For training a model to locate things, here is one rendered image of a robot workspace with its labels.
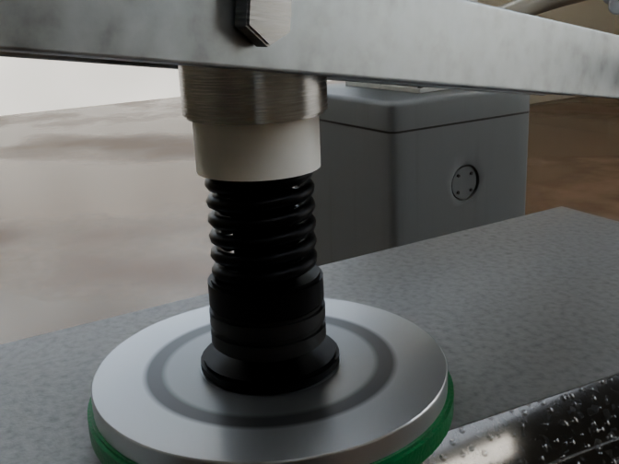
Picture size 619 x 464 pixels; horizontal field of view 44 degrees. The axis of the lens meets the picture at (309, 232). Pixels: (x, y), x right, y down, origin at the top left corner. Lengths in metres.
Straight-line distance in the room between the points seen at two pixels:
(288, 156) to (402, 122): 1.14
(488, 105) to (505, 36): 1.18
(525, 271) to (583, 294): 0.07
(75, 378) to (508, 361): 0.30
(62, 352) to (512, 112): 1.31
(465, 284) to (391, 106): 0.88
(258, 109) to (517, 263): 0.40
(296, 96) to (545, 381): 0.25
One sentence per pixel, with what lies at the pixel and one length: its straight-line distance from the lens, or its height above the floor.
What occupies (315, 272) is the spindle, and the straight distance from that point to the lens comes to 0.44.
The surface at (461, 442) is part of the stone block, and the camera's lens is 0.47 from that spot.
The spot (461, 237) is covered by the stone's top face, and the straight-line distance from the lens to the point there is 0.81.
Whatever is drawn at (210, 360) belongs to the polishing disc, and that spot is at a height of 0.84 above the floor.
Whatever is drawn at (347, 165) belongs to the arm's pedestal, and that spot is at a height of 0.70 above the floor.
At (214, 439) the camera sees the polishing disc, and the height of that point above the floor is 0.84.
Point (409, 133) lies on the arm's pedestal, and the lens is 1.54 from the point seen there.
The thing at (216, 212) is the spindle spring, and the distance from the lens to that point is 0.43.
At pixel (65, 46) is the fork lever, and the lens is 0.29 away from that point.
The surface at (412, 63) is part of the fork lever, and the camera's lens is 0.43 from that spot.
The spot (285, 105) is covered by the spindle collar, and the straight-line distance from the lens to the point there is 0.39.
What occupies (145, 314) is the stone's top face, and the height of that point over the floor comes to 0.80.
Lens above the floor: 1.04
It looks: 17 degrees down
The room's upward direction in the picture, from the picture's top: 2 degrees counter-clockwise
